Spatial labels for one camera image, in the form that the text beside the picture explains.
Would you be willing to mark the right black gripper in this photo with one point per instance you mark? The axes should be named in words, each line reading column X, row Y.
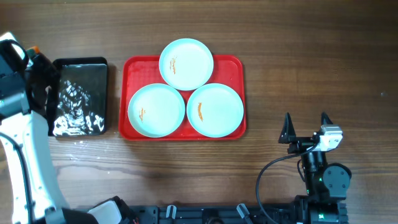
column 288, row 135

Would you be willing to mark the pale blue plate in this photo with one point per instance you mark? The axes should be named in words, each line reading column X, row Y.
column 215, row 110
column 156, row 110
column 186, row 64

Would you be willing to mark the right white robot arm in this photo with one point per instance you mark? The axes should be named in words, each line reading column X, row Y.
column 326, row 184

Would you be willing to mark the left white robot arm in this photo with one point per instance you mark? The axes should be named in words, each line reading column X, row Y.
column 27, row 77

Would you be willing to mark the red plastic tray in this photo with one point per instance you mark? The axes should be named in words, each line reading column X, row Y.
column 142, row 70

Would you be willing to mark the black water tray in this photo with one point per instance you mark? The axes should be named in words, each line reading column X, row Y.
column 78, row 106

